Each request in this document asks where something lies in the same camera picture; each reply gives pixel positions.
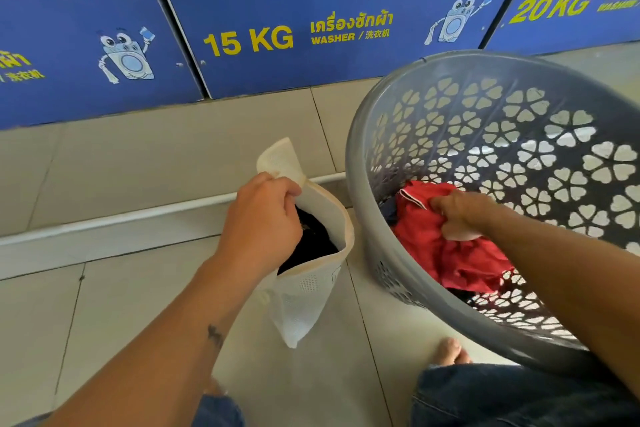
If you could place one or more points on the person's left hand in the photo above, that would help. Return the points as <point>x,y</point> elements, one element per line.
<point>260,231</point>

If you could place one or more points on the person's right hand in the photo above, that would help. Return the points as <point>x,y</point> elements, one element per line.
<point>467,214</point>

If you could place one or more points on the red garment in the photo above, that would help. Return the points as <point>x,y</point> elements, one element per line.
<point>450,261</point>

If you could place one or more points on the black garment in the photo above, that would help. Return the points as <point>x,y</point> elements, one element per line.
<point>310,246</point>

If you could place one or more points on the white mesh laundry bag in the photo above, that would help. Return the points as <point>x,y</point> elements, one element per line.
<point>300,301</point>

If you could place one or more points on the person's left forearm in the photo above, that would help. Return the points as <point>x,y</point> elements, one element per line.
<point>150,356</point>

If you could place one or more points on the person's right forearm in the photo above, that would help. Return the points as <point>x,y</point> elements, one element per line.
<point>575,281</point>

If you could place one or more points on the grey plastic laundry basket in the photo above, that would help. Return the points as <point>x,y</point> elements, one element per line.
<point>357,191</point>

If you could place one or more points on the person's right foot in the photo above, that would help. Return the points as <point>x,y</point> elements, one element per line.
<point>447,351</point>

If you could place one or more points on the person's blue denim shorts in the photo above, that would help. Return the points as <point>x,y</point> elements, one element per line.
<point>500,401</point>

